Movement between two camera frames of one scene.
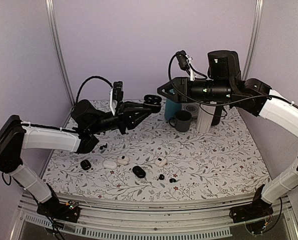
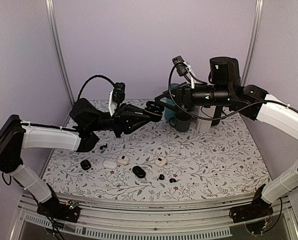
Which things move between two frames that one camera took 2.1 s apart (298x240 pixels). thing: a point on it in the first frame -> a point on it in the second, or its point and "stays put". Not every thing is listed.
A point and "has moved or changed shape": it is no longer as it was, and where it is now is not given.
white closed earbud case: [109, 164] stays put
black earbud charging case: [153, 102] has moved or changed shape
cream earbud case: [160, 161] stays put
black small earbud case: [85, 164] stays put
